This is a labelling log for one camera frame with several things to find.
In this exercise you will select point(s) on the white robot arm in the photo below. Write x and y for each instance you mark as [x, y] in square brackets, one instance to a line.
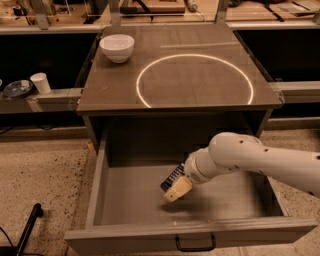
[230, 152]

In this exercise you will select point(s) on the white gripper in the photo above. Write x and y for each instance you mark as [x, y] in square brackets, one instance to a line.
[194, 169]

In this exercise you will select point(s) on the black drawer handle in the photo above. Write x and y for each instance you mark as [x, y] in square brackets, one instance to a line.
[195, 244]

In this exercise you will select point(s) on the blue rxbar blueberry wrapper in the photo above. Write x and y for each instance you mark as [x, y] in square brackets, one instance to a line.
[176, 173]

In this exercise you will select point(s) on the low grey side shelf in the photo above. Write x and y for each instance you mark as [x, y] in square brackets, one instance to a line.
[58, 100]

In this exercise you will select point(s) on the cluttered background workbench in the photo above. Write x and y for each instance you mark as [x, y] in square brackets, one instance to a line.
[41, 16]

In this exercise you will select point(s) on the white paper cup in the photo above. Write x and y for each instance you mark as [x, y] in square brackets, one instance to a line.
[41, 82]

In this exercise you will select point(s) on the open grey top drawer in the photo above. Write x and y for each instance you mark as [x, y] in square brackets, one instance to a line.
[128, 213]

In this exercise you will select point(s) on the white ceramic bowl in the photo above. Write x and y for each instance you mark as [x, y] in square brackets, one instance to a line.
[118, 47]

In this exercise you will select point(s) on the black pole on floor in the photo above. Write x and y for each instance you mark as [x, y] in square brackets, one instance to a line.
[18, 250]

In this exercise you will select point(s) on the right grey side shelf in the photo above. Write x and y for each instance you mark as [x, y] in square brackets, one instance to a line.
[297, 92]

